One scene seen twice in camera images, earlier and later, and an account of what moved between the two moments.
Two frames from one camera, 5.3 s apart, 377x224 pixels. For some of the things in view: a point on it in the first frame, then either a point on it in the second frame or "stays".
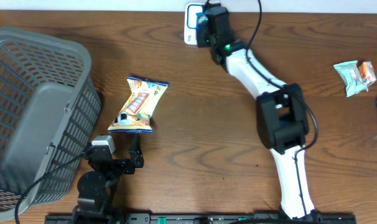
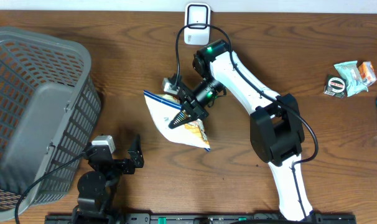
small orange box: x=367 y=73 stays
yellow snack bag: x=134 y=117 -> x=165 y=107
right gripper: x=200 y=27 -> x=192 y=106
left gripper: x=137 y=158 stays
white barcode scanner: x=191 y=9 stays
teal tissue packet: x=353 y=76 stays
